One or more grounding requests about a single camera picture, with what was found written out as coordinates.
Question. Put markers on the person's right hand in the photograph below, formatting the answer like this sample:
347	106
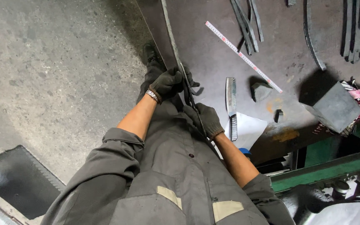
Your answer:
207	120

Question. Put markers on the person's left hand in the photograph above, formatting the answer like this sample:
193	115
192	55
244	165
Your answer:
167	83

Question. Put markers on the person's left fingers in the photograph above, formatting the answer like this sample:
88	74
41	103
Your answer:
190	80

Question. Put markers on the person's right fingers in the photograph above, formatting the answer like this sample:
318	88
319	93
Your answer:
194	112

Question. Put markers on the black metal scissors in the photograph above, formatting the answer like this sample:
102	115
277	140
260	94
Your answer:
190	97

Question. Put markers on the long grey rubber strip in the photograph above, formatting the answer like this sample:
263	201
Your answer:
170	34

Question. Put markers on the dark work trousers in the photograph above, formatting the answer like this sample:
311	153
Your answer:
155	78

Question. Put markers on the steel cleaver knife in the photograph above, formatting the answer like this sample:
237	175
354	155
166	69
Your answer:
231	100

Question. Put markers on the black work shoe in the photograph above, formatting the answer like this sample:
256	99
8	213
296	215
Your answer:
150	53

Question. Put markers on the white paper sheet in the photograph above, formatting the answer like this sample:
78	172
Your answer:
249	128

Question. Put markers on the white measuring tape strip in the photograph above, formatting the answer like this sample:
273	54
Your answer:
244	57

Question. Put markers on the blue cap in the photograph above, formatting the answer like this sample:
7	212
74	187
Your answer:
245	152

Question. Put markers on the grey work coat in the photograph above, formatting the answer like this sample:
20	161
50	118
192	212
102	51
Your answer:
167	175

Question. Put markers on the small grey stone block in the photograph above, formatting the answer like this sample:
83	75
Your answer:
261	91

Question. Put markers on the small black rubber piece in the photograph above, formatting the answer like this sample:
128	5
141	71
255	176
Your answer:
278	115

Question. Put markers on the curved dark rubber strip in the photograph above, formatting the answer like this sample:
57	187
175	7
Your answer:
310	40

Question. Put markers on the black machine casting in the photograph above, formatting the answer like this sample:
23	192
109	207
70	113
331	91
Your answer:
305	200

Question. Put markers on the large grey square block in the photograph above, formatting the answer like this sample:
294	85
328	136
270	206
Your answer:
336	107

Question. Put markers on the black ribbed floor mat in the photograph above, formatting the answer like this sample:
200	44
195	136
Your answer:
14	181

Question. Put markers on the green metal machine frame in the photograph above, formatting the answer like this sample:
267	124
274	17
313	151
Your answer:
327	170

